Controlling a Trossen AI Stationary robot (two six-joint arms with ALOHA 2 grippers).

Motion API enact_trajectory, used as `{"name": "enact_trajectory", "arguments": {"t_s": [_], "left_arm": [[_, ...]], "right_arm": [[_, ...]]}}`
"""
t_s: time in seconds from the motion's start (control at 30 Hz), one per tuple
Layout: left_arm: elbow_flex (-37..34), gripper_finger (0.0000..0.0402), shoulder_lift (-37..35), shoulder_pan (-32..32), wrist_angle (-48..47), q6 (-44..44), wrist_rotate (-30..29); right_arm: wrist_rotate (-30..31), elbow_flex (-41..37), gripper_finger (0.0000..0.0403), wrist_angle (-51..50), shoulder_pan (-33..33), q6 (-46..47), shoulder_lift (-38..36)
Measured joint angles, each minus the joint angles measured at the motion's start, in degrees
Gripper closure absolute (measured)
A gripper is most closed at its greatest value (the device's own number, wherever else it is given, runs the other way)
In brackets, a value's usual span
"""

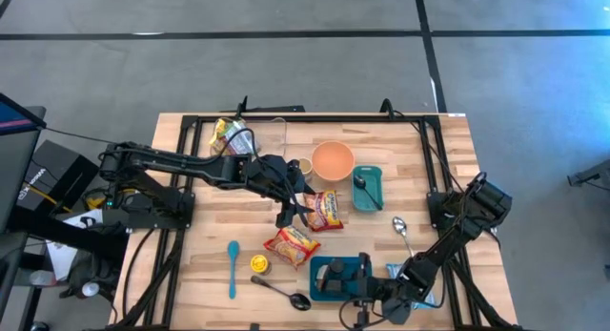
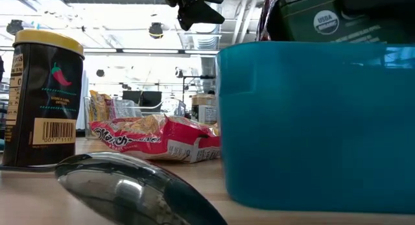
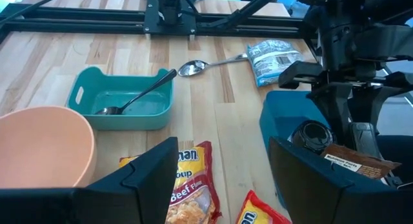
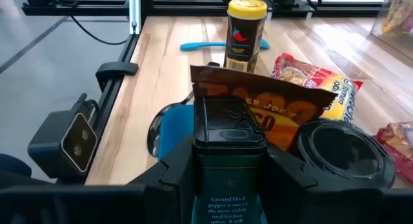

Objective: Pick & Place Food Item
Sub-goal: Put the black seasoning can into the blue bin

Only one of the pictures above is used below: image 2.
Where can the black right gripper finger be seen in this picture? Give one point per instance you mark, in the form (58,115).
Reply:
(382,1)

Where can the brown taco mix packet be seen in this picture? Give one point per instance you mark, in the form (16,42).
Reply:
(263,17)

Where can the green spice tin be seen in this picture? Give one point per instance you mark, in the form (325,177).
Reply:
(308,27)

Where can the red ramen noodle packet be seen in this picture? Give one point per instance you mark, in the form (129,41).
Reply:
(149,137)

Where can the yellow noodle packet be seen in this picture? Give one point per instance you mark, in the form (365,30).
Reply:
(99,106)

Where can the brown spice can yellow lid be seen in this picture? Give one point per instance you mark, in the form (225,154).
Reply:
(42,105)

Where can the black ceiling lamp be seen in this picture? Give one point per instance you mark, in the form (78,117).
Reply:
(14,27)
(156,30)
(100,73)

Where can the black screen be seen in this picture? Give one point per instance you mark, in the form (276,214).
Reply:
(149,97)

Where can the clear plastic container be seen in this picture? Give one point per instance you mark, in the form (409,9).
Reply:
(175,108)

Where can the beige paper cup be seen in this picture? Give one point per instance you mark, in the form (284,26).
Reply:
(204,113)

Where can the blue plastic bin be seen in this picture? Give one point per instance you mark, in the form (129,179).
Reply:
(308,137)

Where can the dark shiny metal spoon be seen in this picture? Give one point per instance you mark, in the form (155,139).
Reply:
(129,192)

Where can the silver air duct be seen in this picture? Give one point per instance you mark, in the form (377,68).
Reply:
(207,40)

